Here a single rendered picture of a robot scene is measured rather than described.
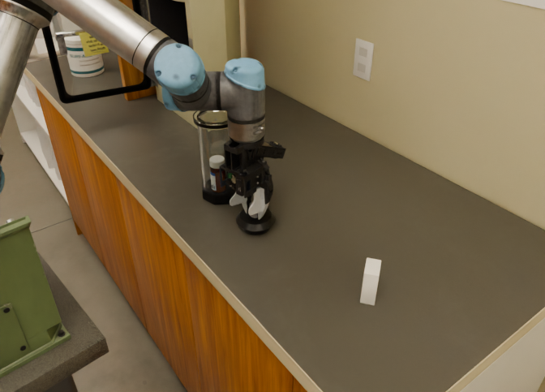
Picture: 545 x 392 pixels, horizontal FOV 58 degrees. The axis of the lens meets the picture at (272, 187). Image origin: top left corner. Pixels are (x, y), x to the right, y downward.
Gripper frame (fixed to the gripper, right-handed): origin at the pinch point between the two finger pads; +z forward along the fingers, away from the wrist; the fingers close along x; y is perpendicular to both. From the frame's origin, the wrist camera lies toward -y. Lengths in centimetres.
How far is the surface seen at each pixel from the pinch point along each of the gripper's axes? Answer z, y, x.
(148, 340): 99, -5, -64
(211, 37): -24, -32, -43
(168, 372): 99, 0, -46
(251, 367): 28.7, 17.0, 12.6
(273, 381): 24.5, 19.2, 20.6
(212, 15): -30, -33, -43
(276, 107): 5, -56, -37
